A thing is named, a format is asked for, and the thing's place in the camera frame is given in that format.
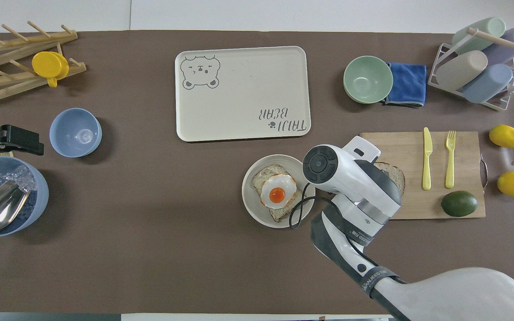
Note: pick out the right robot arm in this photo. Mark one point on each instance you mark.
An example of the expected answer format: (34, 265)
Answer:
(453, 290)

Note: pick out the round cream plate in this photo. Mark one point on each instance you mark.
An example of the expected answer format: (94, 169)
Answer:
(251, 203)

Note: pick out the toast with fried egg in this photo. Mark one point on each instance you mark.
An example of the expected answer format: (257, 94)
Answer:
(269, 173)

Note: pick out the fried egg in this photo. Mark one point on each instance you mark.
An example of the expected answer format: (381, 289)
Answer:
(277, 192)

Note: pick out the cream tray with bear print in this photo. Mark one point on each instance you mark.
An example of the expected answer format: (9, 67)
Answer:
(243, 93)

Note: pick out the green bowl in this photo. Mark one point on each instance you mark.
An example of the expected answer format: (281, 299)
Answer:
(367, 79)

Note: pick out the plain bread slice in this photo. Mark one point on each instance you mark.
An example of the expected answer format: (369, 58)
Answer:
(396, 176)

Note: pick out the blue cloth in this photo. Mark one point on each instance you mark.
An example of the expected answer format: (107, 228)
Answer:
(408, 84)

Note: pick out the yellow plastic knife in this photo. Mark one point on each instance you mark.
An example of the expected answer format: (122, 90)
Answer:
(427, 160)

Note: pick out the small blue bowl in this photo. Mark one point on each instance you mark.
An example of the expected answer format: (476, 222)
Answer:
(75, 133)

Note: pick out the yellow plastic fork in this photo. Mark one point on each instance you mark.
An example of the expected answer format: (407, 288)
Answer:
(450, 165)

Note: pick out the green avocado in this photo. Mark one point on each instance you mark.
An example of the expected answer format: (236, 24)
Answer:
(459, 203)

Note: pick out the wooden cutting board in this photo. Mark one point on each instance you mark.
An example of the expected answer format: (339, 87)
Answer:
(466, 154)

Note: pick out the large blue bucket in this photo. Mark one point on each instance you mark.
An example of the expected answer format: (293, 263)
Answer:
(38, 200)

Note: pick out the beige plastic cup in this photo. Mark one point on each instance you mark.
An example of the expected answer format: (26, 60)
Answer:
(461, 70)

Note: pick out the clear ice cubes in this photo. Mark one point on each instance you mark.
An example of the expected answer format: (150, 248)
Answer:
(18, 177)

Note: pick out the black clamp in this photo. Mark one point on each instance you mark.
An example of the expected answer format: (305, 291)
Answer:
(16, 139)

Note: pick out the blue plastic cup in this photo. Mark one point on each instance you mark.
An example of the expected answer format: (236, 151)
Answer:
(487, 84)

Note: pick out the green plastic cup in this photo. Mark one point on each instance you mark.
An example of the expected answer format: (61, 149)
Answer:
(482, 33)

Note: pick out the wooden dish rack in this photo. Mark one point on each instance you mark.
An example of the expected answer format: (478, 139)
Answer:
(11, 76)

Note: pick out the purple plastic cup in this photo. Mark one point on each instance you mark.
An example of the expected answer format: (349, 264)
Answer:
(513, 42)

